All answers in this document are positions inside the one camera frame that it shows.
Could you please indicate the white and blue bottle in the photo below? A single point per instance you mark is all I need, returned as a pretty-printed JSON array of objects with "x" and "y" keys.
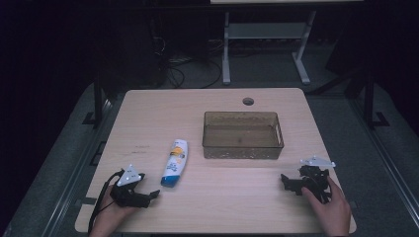
[{"x": 174, "y": 161}]

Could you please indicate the aluminium floor rail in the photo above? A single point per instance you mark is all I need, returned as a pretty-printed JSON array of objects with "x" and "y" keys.
[
  {"x": 385, "y": 154},
  {"x": 77, "y": 168}
]

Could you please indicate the clear brown plastic bin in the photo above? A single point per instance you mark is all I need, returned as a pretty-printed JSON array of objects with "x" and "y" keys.
[{"x": 242, "y": 138}]

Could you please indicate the person's right hand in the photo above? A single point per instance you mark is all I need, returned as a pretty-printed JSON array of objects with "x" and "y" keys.
[{"x": 331, "y": 214}]

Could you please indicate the black metal post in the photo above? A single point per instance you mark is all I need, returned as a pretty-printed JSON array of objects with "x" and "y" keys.
[
  {"x": 98, "y": 102},
  {"x": 369, "y": 102}
]

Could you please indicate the person's left hand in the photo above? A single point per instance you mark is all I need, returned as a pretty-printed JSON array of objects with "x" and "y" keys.
[{"x": 110, "y": 217}]

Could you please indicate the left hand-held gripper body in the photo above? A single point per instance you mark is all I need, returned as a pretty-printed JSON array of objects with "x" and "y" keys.
[{"x": 128, "y": 194}]

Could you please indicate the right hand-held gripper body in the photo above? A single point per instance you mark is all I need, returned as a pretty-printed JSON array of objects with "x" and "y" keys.
[{"x": 313, "y": 174}]

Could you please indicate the grey metal stand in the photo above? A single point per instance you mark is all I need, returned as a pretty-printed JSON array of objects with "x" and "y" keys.
[{"x": 267, "y": 31}]

